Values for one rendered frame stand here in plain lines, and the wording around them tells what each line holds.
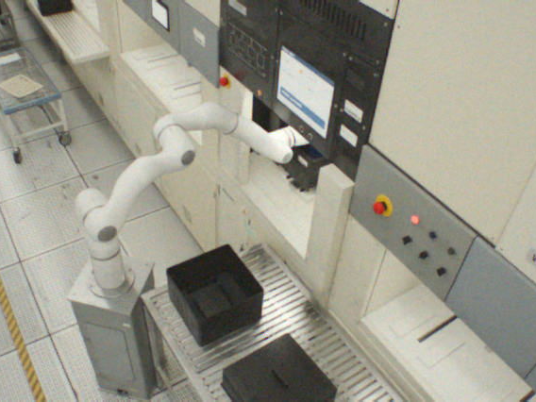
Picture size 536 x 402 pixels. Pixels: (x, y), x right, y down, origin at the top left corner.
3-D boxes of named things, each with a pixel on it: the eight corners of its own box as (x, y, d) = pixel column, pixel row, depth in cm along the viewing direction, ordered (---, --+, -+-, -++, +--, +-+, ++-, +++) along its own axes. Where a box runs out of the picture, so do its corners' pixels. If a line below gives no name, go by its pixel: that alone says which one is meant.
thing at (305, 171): (277, 170, 251) (283, 114, 229) (312, 158, 260) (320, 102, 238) (309, 201, 236) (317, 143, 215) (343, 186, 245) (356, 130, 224)
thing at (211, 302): (227, 270, 222) (228, 242, 210) (263, 318, 206) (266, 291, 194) (167, 296, 210) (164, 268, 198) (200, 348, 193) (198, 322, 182)
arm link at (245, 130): (251, 126, 189) (299, 151, 213) (228, 106, 199) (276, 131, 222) (237, 147, 192) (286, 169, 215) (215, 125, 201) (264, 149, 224)
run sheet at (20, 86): (-5, 86, 373) (-6, 84, 372) (21, 73, 387) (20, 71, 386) (19, 100, 361) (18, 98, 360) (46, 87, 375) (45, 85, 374)
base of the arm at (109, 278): (79, 292, 208) (71, 261, 196) (99, 258, 222) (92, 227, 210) (124, 302, 206) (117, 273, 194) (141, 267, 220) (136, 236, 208)
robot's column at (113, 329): (96, 390, 257) (65, 298, 205) (118, 343, 277) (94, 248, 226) (149, 403, 254) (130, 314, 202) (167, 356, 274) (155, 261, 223)
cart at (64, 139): (-15, 107, 433) (-30, 56, 400) (42, 89, 457) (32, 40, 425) (16, 167, 377) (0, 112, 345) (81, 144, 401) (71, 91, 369)
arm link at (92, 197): (94, 265, 195) (84, 220, 179) (79, 233, 206) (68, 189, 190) (125, 253, 201) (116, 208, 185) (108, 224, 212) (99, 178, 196)
